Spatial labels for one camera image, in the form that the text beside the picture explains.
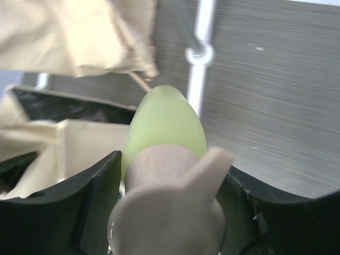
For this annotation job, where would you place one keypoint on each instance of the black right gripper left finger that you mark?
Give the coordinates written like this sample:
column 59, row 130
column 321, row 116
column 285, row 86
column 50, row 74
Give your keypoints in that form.
column 70, row 217

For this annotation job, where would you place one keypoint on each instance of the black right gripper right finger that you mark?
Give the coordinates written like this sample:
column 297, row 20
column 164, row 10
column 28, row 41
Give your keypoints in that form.
column 262, row 219

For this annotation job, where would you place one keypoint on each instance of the cream canvas tote bag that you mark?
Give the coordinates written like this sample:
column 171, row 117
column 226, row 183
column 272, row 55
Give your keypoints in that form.
column 48, row 137

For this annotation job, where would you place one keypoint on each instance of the green flip-cap bottle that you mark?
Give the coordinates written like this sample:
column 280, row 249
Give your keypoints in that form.
column 171, row 180

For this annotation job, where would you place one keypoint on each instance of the white metal clothes rack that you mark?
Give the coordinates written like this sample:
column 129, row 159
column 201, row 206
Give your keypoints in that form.
column 199, row 52

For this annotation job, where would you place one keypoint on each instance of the beige hanging shirt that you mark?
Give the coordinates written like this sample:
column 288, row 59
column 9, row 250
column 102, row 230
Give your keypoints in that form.
column 78, row 38

